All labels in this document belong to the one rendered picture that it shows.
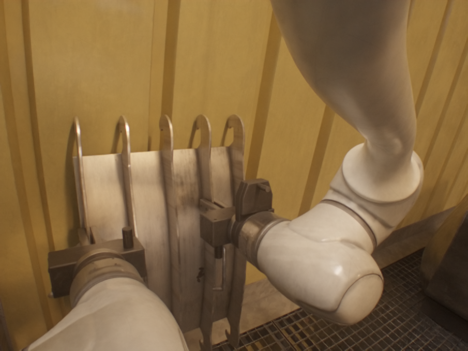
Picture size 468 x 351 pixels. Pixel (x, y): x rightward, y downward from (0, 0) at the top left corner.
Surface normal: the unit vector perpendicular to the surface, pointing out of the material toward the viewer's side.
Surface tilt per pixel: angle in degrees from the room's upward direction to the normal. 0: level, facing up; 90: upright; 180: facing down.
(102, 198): 66
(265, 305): 0
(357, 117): 154
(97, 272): 20
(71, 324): 29
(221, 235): 77
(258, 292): 90
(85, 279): 37
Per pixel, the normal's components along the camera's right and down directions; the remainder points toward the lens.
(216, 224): 0.52, 0.20
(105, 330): -0.28, -0.86
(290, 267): -0.75, -0.29
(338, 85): -0.19, 0.97
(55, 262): 0.02, -0.97
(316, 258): -0.52, -0.63
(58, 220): 0.51, 0.41
